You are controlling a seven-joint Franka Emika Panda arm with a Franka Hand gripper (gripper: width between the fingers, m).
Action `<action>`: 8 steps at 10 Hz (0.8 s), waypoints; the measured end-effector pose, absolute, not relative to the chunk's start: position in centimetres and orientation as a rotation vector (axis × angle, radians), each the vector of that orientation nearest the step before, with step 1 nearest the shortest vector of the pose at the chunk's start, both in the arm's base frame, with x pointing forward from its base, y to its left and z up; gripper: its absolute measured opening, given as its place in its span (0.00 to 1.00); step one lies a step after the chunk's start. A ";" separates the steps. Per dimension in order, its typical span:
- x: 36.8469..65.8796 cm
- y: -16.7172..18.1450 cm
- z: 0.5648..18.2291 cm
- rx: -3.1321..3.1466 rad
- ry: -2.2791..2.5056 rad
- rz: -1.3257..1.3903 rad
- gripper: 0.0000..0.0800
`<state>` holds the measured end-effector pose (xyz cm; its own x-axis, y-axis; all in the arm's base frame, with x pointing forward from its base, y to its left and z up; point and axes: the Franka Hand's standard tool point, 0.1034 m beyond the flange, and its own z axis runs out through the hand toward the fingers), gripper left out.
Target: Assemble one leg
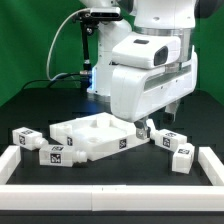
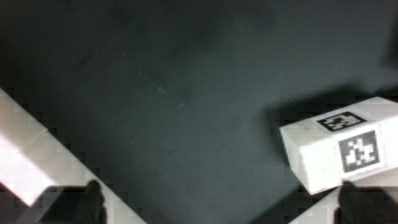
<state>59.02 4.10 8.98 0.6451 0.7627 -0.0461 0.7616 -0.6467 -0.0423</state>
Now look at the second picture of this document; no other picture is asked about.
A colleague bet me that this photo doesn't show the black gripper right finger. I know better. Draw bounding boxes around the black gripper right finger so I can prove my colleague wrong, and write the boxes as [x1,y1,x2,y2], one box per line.
[334,182,398,224]

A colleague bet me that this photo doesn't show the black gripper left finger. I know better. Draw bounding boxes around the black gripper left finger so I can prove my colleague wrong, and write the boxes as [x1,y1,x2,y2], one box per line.
[61,180,107,224]

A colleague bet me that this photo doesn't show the white table leg with tag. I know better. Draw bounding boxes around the white table leg with tag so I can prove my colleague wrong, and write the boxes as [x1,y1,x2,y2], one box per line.
[279,97,398,194]

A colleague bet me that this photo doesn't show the white U-shaped fence wall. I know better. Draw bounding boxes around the white U-shaped fence wall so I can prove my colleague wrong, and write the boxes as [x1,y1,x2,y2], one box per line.
[0,89,146,224]

